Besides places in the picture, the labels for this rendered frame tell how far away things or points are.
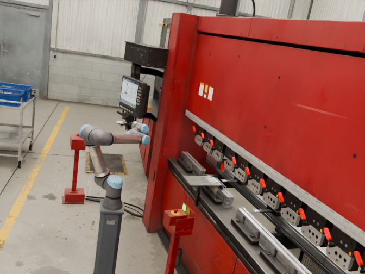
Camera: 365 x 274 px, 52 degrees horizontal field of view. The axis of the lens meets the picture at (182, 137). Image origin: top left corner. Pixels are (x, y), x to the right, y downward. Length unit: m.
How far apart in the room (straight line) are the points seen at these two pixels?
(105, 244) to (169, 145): 1.29
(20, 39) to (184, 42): 6.71
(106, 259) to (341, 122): 2.01
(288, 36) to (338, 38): 0.41
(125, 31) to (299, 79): 7.74
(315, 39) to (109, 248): 2.06
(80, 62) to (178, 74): 6.31
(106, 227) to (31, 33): 7.43
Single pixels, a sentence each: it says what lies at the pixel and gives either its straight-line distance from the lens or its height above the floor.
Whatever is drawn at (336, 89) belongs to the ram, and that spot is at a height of 1.97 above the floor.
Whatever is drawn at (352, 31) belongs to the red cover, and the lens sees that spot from 2.00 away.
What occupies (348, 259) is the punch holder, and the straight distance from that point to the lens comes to 1.97.
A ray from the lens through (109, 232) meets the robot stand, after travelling 2.95.
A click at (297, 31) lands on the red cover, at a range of 2.31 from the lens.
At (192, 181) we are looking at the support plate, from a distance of 2.99.
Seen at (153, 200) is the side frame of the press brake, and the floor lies 0.39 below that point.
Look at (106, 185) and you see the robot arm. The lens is 2.84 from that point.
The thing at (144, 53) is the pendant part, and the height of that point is 1.88.
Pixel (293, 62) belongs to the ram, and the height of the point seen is 2.06.
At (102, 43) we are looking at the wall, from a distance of 9.68.
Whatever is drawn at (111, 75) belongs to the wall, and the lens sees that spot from 9.77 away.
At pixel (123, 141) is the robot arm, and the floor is 1.30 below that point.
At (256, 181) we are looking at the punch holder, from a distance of 2.54.
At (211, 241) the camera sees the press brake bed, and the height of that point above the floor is 0.66.
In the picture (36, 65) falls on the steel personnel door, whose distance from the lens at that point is 9.87.
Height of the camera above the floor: 2.11
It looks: 15 degrees down
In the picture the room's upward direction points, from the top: 9 degrees clockwise
